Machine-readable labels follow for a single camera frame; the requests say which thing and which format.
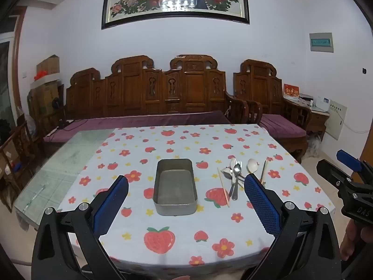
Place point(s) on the small cardboard box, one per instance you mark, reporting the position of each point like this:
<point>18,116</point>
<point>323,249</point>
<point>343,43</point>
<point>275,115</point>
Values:
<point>49,65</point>

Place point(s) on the dark wooden chair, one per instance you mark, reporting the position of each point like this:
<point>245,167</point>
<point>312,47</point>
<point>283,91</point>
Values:
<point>20,151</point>

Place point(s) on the carved wooden sofa bench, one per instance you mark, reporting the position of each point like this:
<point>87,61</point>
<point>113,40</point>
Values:
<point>189,93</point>

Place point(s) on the large white ceramic spoon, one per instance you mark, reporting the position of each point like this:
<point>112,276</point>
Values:
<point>253,165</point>

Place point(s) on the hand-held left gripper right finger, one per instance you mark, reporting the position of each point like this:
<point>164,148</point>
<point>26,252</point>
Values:
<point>262,204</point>

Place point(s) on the red plastic object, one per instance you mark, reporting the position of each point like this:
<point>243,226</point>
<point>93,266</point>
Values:
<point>39,75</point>

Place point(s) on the white desktop device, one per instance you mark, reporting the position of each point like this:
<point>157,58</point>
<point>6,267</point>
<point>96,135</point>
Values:
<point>323,103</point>

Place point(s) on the carved wooden armchair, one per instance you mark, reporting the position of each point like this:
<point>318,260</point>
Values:
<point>262,84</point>

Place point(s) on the beige wall cabinet door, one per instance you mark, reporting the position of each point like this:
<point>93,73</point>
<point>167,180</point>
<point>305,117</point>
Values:
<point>336,119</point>

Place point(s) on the strawberry print tablecloth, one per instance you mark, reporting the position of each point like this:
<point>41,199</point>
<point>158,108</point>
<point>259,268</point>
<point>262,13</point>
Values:
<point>174,239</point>

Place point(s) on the brown wooden chopstick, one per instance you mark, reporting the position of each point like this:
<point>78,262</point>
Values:
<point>263,170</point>

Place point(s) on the light wooden chopstick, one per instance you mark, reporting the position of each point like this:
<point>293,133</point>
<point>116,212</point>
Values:
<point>223,188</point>

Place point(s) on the clear plastic bag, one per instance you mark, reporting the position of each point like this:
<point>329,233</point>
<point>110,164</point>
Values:
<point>314,147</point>

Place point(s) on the rectangular metal tray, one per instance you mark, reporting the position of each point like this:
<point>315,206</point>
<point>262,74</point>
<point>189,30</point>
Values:
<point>174,186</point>

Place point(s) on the small white ceramic spoon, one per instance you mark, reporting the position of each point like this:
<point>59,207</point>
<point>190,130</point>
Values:
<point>232,163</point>

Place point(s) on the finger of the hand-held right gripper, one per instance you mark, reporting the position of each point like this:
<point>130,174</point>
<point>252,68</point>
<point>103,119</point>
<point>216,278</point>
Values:
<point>332,172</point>
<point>348,157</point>

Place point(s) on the green wall panel box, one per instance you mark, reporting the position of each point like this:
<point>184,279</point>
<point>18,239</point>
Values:
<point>321,42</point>

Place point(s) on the person's right hand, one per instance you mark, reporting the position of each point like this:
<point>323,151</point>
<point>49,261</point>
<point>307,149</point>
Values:
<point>351,245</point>

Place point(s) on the metal fork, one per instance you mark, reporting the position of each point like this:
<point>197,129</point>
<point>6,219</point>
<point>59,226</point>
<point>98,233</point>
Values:
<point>239,164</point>

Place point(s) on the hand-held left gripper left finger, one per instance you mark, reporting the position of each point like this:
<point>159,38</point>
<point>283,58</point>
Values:
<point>112,202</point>

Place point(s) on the wooden side table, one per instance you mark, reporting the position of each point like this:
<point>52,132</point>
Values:
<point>317,122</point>

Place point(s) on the short purple seat cushion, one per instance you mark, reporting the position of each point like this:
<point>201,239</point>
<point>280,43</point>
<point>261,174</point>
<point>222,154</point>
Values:
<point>279,124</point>

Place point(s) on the red card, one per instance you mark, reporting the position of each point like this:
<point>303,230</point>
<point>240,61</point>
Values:
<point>290,91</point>

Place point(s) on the large cardboard box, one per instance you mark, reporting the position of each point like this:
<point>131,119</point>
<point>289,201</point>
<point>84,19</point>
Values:
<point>45,99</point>

